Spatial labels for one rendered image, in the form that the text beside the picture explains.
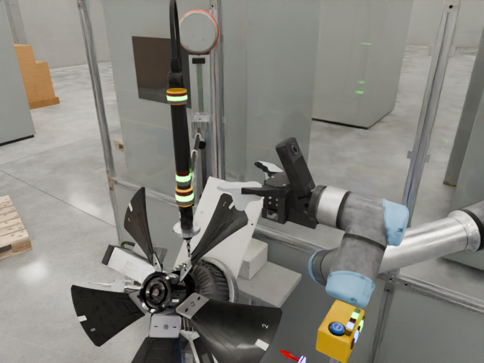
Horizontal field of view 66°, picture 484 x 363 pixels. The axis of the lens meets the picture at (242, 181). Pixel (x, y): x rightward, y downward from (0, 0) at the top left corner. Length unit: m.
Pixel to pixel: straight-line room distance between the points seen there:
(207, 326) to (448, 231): 0.64
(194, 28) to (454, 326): 1.51
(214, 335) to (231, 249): 0.38
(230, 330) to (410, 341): 0.97
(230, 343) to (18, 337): 2.15
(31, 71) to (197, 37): 7.68
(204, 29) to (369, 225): 1.06
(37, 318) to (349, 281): 2.66
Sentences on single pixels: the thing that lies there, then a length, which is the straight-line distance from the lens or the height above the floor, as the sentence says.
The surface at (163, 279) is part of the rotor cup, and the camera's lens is 1.14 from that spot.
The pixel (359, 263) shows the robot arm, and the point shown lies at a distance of 0.66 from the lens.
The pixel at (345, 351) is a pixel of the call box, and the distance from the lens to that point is 1.26.
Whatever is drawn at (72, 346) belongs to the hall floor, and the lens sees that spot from 2.82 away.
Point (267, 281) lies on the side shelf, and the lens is 1.72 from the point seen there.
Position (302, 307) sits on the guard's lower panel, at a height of 0.63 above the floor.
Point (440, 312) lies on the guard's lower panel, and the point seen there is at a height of 0.90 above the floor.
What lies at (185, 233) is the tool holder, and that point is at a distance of 0.96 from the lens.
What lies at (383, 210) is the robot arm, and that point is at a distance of 0.68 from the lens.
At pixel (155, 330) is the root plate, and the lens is 1.20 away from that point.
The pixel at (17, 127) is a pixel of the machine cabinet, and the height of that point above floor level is 0.24.
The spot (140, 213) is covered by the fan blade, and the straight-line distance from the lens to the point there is 1.26.
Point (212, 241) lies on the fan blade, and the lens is 1.09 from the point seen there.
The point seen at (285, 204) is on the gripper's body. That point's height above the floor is 1.62.
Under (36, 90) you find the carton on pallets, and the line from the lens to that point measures 9.15.
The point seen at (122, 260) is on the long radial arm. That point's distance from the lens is 1.47.
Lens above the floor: 1.98
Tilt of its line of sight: 26 degrees down
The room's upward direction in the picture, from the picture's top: straight up
